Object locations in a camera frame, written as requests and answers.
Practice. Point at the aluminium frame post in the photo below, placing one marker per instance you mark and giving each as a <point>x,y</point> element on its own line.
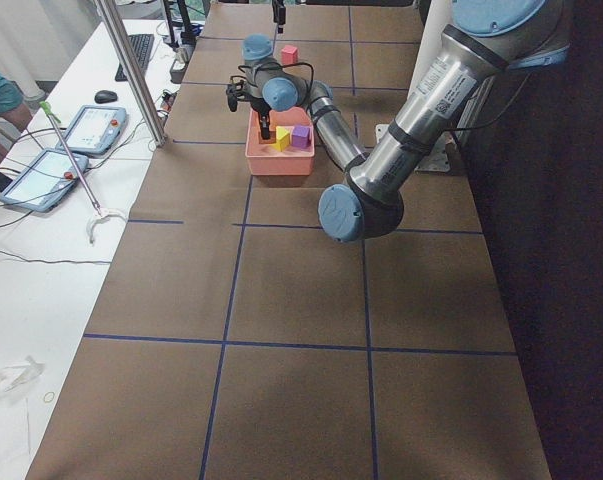
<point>116,30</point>

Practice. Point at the teach pendant near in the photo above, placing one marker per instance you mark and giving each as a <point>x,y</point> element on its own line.
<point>42,184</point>

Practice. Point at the grabber stick tool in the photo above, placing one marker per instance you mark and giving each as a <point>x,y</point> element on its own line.
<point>101,214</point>

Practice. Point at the purple foam block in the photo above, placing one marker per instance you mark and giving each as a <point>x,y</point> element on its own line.
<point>300,136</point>

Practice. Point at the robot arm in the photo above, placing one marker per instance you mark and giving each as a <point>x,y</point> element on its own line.
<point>482,39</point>

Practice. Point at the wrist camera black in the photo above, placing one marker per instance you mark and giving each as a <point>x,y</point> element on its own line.
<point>234,92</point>

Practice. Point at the teach pendant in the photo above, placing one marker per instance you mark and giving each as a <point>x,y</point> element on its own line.
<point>95,128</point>
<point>42,184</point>

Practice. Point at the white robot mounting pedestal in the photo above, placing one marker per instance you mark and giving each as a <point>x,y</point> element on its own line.
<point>417,118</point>

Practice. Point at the yellow foam block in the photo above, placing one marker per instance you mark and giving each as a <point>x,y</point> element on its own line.
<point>282,138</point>

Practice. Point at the pink plastic bin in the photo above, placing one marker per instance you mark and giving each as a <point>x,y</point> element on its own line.
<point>264,159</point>

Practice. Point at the crumpled clear plastic wrap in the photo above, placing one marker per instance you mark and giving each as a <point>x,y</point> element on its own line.
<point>21,376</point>

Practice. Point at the pink foam block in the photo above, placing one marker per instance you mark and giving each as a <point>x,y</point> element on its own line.
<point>289,54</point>

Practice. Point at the teach pendant far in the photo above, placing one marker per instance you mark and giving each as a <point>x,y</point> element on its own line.
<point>95,128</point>

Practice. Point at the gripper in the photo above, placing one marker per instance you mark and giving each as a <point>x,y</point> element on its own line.
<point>260,106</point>

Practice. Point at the black keyboard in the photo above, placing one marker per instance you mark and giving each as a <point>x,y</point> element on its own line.
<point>142,46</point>

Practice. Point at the black computer mouse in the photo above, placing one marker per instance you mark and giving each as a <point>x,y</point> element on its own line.
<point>105,96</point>

